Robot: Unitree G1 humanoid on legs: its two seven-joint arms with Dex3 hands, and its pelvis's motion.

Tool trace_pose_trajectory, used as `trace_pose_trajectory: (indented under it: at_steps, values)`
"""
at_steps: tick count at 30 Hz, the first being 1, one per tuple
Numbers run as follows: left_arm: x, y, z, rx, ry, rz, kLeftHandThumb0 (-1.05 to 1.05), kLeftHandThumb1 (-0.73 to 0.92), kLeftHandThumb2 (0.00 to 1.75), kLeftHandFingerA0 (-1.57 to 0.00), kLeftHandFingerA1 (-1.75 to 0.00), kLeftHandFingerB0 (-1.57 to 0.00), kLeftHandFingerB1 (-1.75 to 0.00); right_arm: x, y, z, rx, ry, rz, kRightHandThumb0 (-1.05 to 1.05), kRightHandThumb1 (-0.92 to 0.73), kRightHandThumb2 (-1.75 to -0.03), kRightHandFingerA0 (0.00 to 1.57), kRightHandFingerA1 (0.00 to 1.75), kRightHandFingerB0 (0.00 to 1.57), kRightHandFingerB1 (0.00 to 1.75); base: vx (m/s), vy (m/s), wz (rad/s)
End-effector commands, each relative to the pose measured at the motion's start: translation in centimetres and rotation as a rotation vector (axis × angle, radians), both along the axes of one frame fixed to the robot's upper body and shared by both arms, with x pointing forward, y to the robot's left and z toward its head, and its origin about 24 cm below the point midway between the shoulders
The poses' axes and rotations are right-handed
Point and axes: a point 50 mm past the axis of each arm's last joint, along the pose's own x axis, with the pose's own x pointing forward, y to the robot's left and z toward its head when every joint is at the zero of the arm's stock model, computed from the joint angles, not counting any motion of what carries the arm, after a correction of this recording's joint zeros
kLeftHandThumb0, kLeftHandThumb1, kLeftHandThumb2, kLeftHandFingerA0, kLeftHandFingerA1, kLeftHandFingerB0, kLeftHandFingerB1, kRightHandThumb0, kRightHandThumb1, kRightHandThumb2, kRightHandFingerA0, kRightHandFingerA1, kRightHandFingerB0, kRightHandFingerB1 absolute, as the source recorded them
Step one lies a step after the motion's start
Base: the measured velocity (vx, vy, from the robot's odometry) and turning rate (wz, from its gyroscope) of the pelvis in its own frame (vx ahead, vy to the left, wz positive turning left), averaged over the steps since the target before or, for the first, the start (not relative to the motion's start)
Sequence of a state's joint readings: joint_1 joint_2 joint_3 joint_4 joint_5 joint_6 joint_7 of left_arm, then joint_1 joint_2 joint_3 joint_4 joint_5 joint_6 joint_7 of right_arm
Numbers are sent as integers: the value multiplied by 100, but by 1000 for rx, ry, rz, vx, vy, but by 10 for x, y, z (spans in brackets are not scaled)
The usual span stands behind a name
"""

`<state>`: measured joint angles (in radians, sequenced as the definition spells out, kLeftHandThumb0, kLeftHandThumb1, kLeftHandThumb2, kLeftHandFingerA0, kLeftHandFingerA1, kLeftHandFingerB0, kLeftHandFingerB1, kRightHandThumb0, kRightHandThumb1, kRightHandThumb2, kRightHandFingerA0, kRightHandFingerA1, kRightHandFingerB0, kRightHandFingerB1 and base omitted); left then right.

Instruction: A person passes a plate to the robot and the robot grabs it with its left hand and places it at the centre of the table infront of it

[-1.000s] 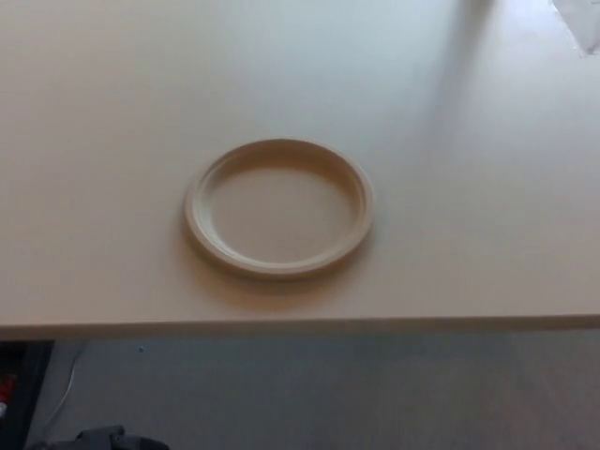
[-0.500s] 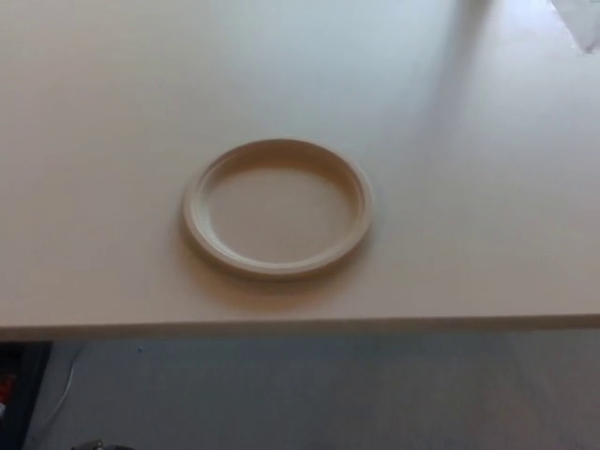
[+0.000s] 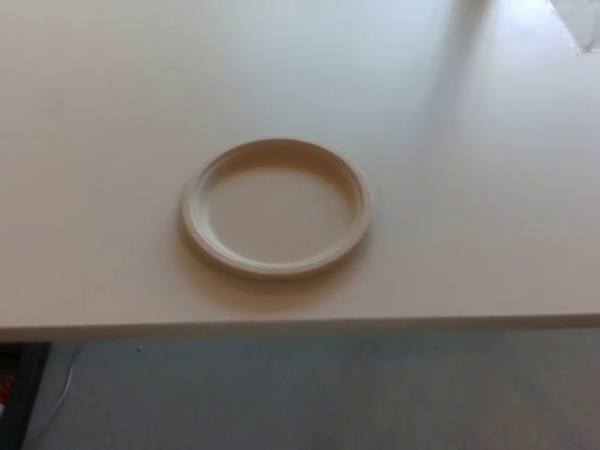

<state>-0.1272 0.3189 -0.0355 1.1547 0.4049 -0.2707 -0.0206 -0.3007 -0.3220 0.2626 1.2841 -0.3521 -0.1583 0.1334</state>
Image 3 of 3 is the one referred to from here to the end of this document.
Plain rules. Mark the beige paper plate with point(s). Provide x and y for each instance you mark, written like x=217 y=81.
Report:
x=276 y=220

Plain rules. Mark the black cabinet with red items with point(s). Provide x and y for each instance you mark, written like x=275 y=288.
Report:
x=19 y=394

